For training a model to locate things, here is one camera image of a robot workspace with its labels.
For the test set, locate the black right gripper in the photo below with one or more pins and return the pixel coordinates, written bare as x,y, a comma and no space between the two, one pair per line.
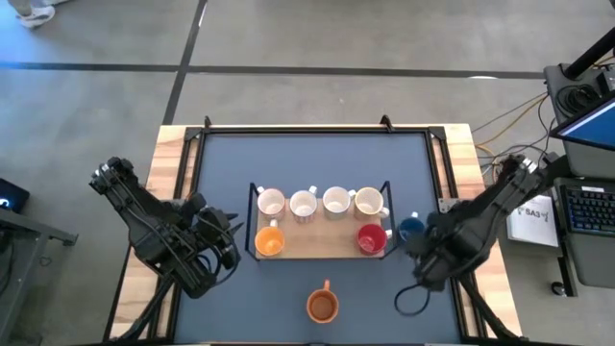
437,233

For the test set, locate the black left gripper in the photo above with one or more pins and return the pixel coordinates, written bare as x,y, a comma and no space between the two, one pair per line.
211,226

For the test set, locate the blue mug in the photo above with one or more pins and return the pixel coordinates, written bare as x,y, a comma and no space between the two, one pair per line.
410,227

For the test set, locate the white floral mug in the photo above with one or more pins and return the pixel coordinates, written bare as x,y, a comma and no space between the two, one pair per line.
271,202

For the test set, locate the red mug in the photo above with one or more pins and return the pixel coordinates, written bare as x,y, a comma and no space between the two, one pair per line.
372,239

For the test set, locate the grey diamond pattern mug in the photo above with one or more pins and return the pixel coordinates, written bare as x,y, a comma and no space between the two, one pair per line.
303,204

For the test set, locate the white green pattern mug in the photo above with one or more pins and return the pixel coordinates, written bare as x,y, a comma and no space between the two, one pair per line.
336,201

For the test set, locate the brown faceted mug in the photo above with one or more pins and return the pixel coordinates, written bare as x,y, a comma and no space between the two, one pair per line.
322,306

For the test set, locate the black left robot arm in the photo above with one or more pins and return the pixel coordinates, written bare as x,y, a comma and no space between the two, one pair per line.
144,221

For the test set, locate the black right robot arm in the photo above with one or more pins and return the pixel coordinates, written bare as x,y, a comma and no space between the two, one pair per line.
495,202

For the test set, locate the bright orange mug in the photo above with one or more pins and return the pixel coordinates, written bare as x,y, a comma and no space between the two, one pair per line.
269,241

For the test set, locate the beige mug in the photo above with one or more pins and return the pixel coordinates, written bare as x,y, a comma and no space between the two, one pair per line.
370,202

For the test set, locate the black metal rack wood shelf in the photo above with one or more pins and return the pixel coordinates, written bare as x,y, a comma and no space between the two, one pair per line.
319,235

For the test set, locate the dark grey-blue table mat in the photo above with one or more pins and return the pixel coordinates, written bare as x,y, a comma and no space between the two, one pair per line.
312,158

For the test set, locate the white SA3 paper sheet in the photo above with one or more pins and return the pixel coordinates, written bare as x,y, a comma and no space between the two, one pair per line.
532,221

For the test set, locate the black caster wheel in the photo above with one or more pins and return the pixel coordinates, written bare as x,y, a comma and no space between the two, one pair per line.
557,288

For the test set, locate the black backlit keyboard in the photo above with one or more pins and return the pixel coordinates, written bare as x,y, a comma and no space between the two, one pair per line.
588,209

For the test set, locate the grey equipment cart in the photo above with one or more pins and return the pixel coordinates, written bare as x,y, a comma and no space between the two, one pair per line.
583,165

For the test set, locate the blue screen monitor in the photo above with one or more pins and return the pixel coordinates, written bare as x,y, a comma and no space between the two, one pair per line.
588,127

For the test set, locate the grey metal side table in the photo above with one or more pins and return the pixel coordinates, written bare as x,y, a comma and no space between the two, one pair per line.
29,235

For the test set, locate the black device blue light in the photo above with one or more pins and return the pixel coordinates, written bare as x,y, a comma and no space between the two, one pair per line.
12,194

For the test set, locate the black pole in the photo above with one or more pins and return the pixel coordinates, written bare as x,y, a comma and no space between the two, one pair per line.
593,53

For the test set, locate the person's shoe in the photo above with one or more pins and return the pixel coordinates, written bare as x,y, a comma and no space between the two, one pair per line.
36,15

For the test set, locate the person's leg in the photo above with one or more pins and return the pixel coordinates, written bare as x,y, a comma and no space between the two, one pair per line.
21,5

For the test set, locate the grey metal bracket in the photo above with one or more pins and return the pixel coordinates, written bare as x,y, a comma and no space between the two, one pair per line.
447,205

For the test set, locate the black metal table frame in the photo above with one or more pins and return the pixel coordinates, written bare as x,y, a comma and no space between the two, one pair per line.
312,130

